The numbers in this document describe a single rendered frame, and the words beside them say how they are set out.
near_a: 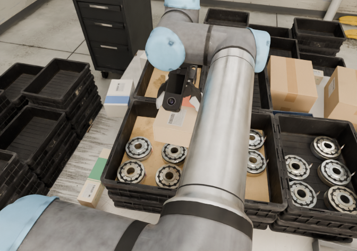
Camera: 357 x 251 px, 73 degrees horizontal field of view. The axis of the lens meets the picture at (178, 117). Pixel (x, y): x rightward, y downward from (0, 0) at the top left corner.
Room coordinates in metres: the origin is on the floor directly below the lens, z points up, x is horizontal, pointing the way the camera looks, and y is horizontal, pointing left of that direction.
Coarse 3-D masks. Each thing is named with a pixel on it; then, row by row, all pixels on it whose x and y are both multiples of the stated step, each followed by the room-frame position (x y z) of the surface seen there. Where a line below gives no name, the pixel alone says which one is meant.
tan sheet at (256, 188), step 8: (264, 152) 0.54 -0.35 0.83; (248, 176) 0.43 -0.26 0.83; (264, 176) 0.43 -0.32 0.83; (248, 184) 0.40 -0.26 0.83; (256, 184) 0.40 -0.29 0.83; (264, 184) 0.40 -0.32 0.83; (248, 192) 0.37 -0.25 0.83; (256, 192) 0.37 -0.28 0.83; (264, 192) 0.37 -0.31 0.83; (256, 200) 0.34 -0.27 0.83; (264, 200) 0.34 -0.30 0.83
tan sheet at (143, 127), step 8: (136, 120) 0.70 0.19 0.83; (144, 120) 0.70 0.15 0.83; (152, 120) 0.70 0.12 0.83; (136, 128) 0.66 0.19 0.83; (144, 128) 0.66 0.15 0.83; (152, 128) 0.66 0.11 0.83; (136, 136) 0.62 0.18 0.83; (144, 136) 0.62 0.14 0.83; (152, 136) 0.62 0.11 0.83; (152, 144) 0.57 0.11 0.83; (160, 144) 0.57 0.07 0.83; (152, 152) 0.54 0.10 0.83; (160, 152) 0.54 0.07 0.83; (144, 160) 0.50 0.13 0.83; (152, 160) 0.50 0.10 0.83; (160, 160) 0.50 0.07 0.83; (152, 168) 0.46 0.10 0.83; (152, 176) 0.43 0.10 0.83; (144, 184) 0.40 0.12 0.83; (152, 184) 0.40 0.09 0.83
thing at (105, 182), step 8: (128, 112) 0.68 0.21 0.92; (120, 128) 0.58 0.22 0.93; (120, 136) 0.54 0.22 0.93; (112, 152) 0.47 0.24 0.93; (104, 168) 0.41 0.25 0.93; (104, 176) 0.38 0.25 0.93; (104, 184) 0.35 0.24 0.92; (112, 184) 0.35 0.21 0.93; (120, 184) 0.35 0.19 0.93; (136, 184) 0.35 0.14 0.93; (152, 192) 0.33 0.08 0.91; (160, 192) 0.33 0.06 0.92; (168, 192) 0.32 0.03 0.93
